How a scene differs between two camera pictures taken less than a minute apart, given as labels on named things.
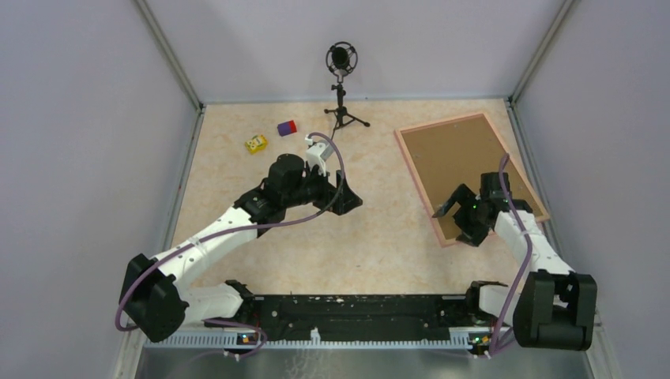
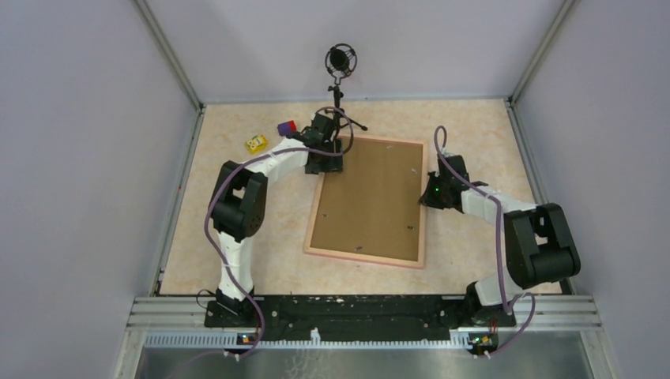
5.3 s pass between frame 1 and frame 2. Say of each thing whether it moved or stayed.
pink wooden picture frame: moved
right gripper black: moved
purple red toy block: stayed
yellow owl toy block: stayed
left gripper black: moved
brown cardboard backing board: moved
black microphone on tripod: stayed
